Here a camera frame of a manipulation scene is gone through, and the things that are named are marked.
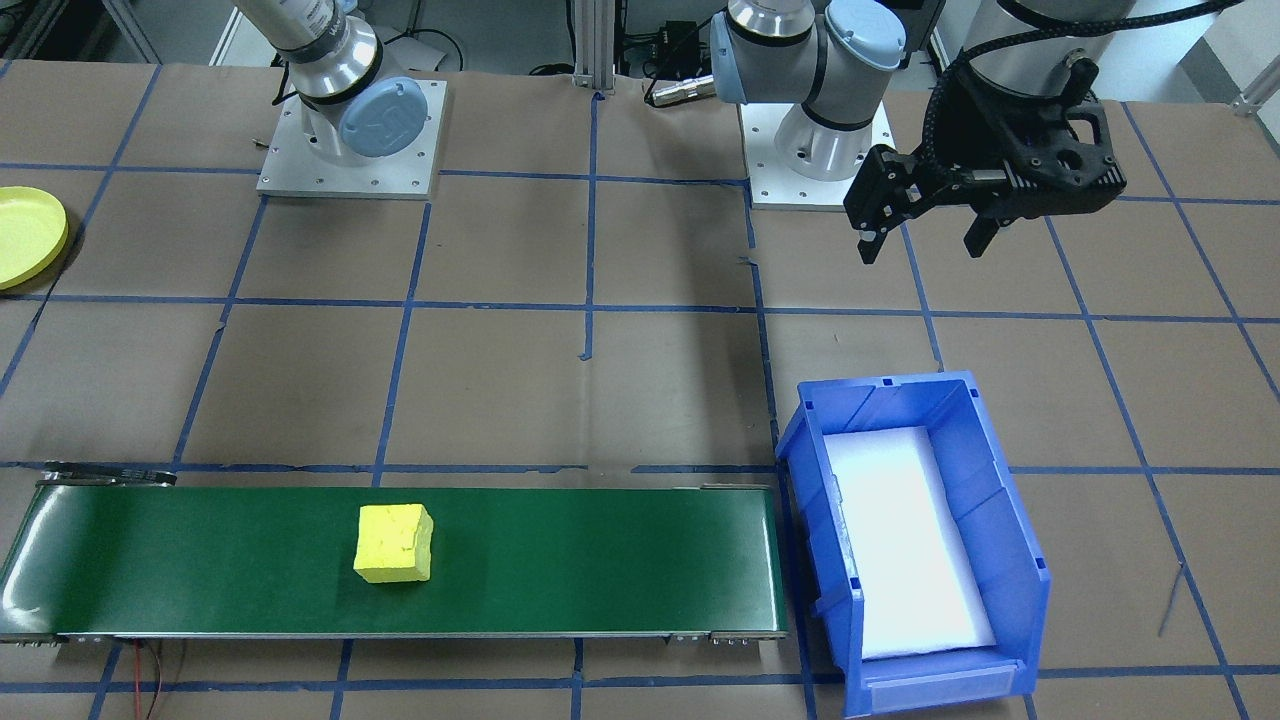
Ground yellow foam block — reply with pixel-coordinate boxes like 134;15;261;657
353;503;436;584

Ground yellow plastic plate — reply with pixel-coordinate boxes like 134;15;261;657
0;186;71;293

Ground silver metal cylinder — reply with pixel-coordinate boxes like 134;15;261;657
643;75;717;107

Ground small black device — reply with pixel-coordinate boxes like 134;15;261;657
655;18;701;63

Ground white foam pad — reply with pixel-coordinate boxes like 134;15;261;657
822;425;998;661

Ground blue plastic storage bin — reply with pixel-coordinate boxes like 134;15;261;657
777;372;1053;719

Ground green conveyor belt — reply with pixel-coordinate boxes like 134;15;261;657
0;465;791;646

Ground white square base plate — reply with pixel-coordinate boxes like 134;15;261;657
257;78;448;201
738;100;893;211

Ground red brown conveyor wires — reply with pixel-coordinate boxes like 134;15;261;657
130;640;186;720

